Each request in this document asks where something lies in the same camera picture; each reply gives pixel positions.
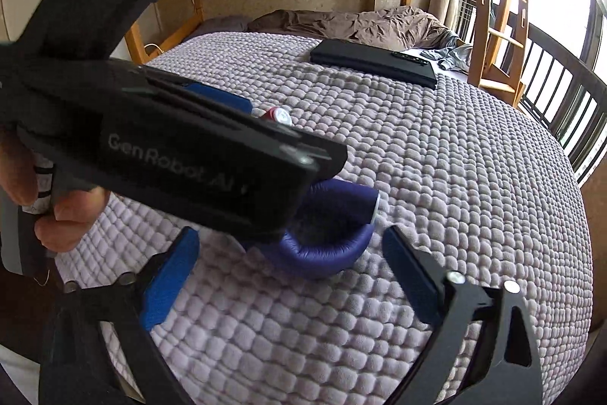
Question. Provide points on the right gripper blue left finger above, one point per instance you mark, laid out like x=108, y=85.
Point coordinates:
x=163, y=277

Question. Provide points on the black flat box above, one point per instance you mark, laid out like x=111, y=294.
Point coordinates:
x=371, y=60

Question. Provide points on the wooden bunk ladder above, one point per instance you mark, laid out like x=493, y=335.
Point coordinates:
x=499, y=47

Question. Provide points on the dark balcony railing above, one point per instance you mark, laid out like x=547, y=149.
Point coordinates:
x=564, y=96

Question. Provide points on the grey crumpled clothing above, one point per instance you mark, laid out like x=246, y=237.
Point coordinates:
x=457, y=58

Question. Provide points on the black remote control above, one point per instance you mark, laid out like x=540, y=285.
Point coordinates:
x=411, y=59

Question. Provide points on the grey pillow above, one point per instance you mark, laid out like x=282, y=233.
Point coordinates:
x=221, y=24

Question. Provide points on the red knotted foam tube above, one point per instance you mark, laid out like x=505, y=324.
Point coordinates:
x=279, y=115

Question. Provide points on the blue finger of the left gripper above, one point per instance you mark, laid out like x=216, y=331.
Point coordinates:
x=220, y=96

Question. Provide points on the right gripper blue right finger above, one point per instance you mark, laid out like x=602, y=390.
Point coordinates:
x=419, y=276

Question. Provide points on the brown rumpled duvet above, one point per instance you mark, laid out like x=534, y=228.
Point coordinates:
x=399, y=28

